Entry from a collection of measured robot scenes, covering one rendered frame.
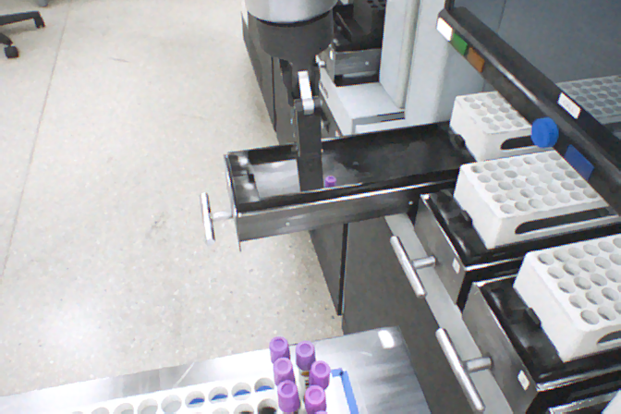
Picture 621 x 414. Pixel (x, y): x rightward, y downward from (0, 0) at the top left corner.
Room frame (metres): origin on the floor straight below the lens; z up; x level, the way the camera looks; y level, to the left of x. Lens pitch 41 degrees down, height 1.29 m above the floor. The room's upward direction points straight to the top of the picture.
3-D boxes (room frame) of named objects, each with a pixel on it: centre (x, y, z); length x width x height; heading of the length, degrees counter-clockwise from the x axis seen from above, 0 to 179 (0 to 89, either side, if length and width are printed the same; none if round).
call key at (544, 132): (0.43, -0.24, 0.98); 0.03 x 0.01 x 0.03; 14
